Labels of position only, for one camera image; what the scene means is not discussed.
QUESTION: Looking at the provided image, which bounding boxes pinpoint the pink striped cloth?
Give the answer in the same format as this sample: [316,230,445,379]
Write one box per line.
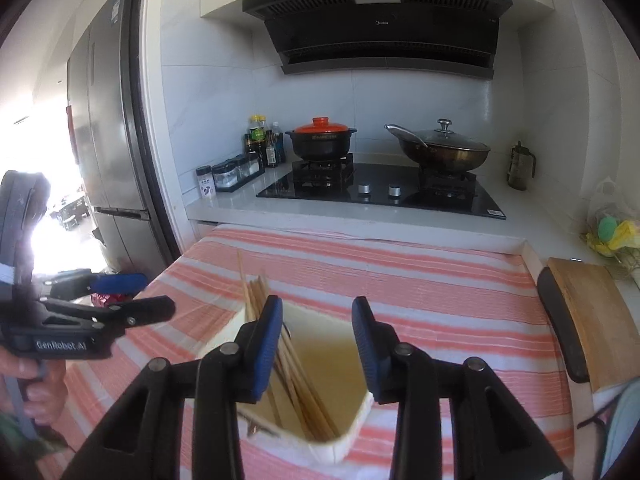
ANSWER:
[37,222,593,480]

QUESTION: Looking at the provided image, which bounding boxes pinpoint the black clay pot orange lid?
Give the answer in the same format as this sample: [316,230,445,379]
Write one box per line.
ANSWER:
[285,117,359,161]

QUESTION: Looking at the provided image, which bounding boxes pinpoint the black oblong pad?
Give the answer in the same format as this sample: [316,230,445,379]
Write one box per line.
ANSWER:
[537,266,591,384]

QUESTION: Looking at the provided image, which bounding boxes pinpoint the dark wok with handle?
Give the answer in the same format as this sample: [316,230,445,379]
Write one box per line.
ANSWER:
[384,123,492,171]

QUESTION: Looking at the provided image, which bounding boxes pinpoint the black gas stove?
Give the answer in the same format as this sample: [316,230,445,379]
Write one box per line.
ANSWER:
[256,152,507,221]

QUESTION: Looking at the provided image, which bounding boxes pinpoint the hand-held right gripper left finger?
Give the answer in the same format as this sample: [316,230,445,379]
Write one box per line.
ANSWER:
[62,295,284,480]

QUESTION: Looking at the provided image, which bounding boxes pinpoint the black range hood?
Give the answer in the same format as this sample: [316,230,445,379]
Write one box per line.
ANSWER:
[242,0,514,81]

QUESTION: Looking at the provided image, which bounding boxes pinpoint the dark sauce bottle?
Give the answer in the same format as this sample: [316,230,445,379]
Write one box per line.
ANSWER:
[265,121,282,168]
[243,132,262,171]

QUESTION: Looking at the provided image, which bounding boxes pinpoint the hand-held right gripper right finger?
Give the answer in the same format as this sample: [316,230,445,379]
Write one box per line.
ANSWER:
[351,297,576,480]

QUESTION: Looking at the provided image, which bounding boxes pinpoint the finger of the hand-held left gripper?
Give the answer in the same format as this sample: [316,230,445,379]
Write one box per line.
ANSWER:
[40,296,176,333]
[50,270,149,302]

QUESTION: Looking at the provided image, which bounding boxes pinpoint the grey refrigerator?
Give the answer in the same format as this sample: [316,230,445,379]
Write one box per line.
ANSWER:
[66,0,173,281]

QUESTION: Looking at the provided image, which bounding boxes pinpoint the glass wok lid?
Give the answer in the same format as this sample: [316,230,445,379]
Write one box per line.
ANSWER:
[412,118,491,153]

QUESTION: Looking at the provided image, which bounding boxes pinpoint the yellow green plastic bags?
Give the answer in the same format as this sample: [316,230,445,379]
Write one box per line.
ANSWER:
[580,177,640,281]

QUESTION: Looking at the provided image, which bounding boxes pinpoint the rack of glass spice jars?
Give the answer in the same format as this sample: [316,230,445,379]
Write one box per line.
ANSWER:
[212,155,266,192]

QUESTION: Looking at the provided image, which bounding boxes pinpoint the white shaker black cap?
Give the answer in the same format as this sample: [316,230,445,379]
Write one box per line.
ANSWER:
[195,165,217,197]

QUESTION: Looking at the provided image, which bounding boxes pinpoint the bundle of wooden chopsticks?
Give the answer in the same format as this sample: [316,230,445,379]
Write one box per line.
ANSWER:
[236,250,341,443]

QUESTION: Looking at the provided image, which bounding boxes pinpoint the person's left hand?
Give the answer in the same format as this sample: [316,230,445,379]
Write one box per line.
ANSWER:
[0,346,68,420]

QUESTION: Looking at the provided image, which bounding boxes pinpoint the white ribbed storage basket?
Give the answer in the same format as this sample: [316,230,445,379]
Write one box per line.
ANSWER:
[200,300,375,466]

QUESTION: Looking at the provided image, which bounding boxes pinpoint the wooden cutting board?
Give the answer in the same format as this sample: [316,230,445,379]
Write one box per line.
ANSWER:
[547,257,640,393]

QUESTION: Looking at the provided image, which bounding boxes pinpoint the dark glass pitcher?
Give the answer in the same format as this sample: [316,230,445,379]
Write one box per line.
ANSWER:
[507,141,537,192]

